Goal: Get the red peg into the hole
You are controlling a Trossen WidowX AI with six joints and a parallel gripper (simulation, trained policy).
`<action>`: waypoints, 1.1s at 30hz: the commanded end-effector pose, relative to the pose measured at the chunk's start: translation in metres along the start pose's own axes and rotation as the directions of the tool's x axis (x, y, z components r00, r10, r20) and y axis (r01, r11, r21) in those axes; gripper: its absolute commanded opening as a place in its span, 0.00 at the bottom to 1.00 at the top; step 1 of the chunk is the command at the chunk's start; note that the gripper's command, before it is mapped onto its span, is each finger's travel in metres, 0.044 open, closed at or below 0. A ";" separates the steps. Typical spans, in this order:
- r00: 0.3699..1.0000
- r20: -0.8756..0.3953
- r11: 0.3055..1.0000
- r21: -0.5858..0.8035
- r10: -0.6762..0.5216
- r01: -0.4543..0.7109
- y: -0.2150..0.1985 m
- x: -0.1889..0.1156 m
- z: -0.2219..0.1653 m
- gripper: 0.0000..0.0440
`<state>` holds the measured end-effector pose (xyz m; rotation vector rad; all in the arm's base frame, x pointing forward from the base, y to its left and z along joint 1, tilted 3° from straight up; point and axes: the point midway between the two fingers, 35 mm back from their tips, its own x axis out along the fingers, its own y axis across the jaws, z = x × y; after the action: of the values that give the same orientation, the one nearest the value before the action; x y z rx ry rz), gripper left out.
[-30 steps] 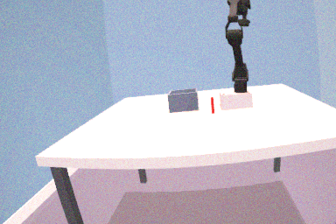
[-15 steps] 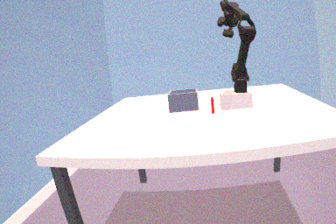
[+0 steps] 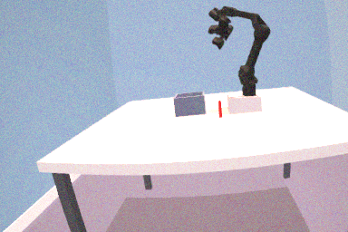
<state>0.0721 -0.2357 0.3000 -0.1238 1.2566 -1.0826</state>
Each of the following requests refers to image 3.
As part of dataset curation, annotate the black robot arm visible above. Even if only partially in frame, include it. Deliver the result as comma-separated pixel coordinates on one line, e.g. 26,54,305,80
208,6,270,96

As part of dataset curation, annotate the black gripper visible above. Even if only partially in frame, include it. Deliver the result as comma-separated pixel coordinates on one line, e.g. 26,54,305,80
212,24,233,50

